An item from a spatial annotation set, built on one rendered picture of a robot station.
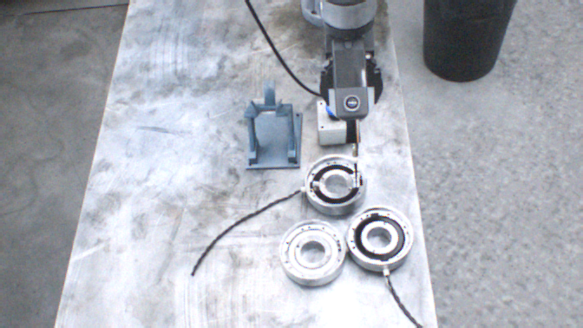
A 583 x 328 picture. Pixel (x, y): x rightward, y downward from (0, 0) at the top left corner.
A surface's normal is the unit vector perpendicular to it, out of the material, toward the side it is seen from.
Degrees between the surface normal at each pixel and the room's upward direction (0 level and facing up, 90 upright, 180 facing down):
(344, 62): 32
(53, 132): 0
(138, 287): 0
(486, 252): 0
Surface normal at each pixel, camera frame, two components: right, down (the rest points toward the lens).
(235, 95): -0.11, -0.58
